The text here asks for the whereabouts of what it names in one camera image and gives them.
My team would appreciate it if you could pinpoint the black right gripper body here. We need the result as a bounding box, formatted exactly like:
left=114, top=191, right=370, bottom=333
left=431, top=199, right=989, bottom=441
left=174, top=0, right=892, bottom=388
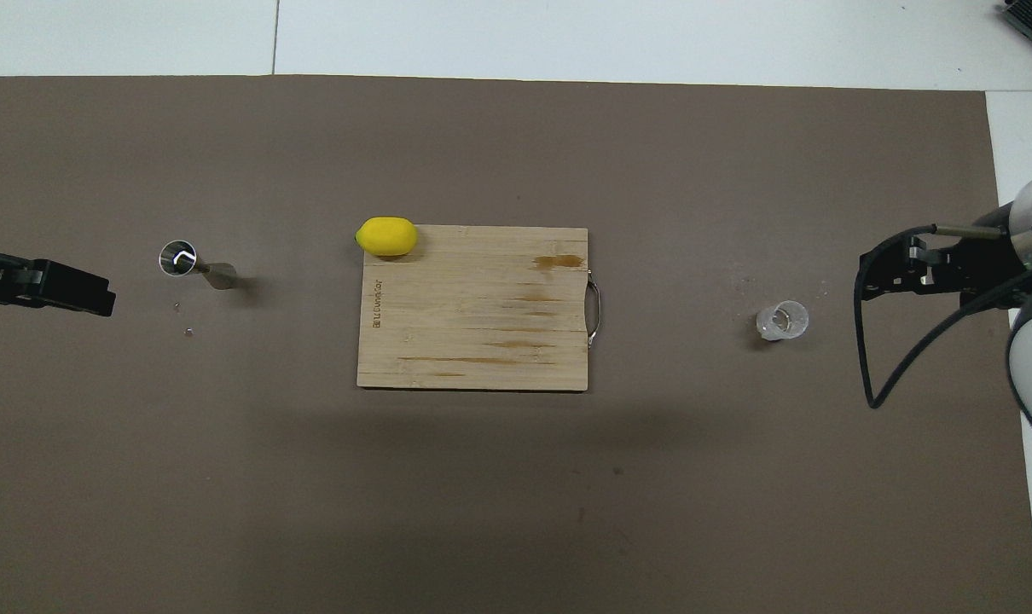
left=913, top=230, right=1018, bottom=298

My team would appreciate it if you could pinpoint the steel double jigger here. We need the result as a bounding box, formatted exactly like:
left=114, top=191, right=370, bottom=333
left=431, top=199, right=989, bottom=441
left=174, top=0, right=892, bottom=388
left=158, top=240, right=238, bottom=292

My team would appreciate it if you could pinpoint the clear plastic cup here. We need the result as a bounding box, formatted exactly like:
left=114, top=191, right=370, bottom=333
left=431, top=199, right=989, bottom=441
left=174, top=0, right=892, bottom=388
left=756, top=299, right=810, bottom=343

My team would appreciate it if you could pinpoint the yellow lemon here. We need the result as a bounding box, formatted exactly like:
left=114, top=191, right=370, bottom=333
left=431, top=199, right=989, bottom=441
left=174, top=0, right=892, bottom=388
left=355, top=217, right=419, bottom=258

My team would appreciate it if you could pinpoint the wooden cutting board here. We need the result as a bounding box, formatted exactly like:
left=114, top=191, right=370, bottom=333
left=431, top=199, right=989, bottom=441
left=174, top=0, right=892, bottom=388
left=357, top=225, right=603, bottom=393

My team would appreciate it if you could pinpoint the brown table mat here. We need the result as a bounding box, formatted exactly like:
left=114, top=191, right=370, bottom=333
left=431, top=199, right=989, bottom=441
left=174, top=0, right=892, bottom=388
left=0, top=75, right=1032, bottom=614

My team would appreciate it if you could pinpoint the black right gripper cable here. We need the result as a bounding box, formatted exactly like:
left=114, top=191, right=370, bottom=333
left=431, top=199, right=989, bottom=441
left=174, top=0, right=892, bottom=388
left=854, top=223, right=1032, bottom=410

